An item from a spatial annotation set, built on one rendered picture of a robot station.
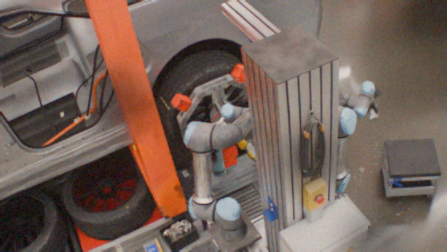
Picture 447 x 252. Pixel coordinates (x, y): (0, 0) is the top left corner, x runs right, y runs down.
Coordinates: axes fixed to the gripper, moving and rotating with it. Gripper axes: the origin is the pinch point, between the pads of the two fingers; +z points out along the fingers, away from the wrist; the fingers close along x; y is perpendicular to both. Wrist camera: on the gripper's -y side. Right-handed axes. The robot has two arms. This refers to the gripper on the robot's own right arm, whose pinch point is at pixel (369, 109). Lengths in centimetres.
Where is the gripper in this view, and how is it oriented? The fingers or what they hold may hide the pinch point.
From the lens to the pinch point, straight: 307.4
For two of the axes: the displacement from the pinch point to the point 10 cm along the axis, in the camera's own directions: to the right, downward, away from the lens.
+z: 2.5, 3.5, 9.0
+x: 5.9, 6.8, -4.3
